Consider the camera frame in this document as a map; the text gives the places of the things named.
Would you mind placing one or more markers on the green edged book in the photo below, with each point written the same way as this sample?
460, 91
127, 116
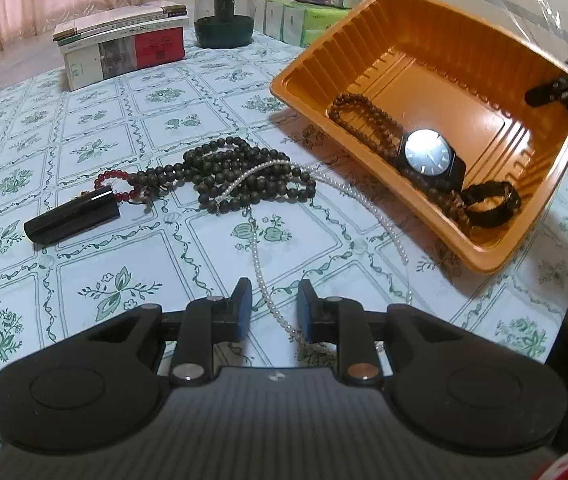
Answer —
129, 27

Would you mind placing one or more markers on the orange plastic tray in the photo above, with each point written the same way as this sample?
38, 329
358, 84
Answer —
414, 50

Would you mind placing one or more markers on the pink curtain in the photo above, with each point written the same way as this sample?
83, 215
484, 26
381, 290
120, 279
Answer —
39, 0

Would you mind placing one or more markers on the stack of books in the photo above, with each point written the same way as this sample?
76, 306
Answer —
114, 17

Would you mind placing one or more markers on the white red carton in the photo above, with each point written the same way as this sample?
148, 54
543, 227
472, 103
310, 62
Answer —
124, 57

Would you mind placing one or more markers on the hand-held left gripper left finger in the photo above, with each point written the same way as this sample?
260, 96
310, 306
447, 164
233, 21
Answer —
243, 310

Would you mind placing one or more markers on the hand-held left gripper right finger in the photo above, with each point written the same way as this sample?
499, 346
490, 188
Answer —
306, 312

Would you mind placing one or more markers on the green glass jar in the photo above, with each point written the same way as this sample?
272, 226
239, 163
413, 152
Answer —
224, 10

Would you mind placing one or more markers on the black wristwatch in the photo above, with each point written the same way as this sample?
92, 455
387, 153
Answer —
429, 156

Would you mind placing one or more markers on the green tissue multipack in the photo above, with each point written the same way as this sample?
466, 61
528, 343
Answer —
309, 22

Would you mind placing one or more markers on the black tube case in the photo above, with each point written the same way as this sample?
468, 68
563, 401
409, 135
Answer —
71, 217

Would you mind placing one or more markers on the green floral tablecloth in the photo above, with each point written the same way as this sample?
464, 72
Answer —
89, 135

